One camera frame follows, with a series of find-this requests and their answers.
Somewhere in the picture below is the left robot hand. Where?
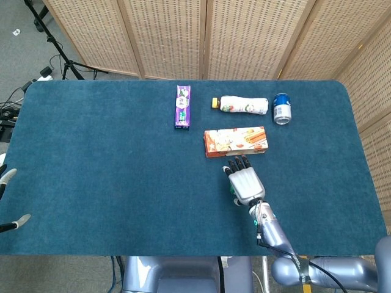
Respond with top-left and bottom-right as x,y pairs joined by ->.
0,164 -> 32,234

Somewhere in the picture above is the white power strip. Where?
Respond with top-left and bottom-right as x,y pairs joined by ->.
37,66 -> 54,82

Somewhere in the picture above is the black tripod stand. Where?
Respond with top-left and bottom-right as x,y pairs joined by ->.
23,0 -> 109,81

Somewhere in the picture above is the blue white drink can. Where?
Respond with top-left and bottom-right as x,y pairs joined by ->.
272,93 -> 293,126

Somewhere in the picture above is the blue cable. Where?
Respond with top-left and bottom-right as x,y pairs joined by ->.
110,256 -> 124,293

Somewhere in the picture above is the blue-grey robot torso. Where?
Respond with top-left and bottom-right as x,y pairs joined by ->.
122,256 -> 255,293

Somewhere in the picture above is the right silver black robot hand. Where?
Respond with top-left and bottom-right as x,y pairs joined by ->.
222,154 -> 266,206

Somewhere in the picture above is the black cable bundle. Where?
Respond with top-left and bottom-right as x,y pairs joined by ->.
0,87 -> 26,126

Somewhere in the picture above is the purple toothpaste box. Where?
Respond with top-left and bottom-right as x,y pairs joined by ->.
174,84 -> 192,131

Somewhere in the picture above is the white drink bottle yellow cap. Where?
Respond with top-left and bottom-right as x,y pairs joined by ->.
210,95 -> 269,117

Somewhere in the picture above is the orange biscuit roll box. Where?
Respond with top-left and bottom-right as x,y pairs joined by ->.
203,126 -> 270,159

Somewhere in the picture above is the blue felt table mat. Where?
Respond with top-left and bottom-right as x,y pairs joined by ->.
0,79 -> 390,257

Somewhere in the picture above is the metal table leg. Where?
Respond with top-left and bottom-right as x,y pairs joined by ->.
261,256 -> 272,293

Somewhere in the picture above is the wooden woven screen panel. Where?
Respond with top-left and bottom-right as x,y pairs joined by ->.
333,18 -> 391,269
202,0 -> 318,81
277,0 -> 391,81
42,0 -> 146,78
117,0 -> 208,81

